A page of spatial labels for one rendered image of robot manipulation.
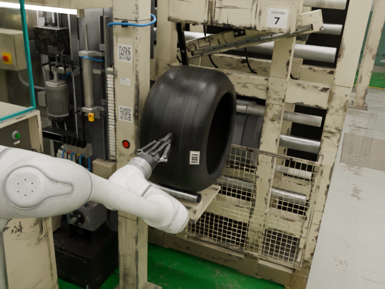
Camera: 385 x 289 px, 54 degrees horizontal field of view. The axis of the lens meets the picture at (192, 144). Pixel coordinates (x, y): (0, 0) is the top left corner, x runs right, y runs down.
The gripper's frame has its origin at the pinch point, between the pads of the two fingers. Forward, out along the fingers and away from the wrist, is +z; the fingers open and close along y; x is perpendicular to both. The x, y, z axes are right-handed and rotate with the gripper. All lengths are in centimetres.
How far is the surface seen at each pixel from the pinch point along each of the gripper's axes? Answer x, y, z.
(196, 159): 8.7, -11.2, 3.7
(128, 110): 3.8, 32.7, 23.0
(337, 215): 150, -77, 169
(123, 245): 84, 37, 11
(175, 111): -8.4, 0.5, 9.1
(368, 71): 142, -91, 539
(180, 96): -12.9, 0.4, 14.2
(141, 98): -1.4, 27.8, 28.4
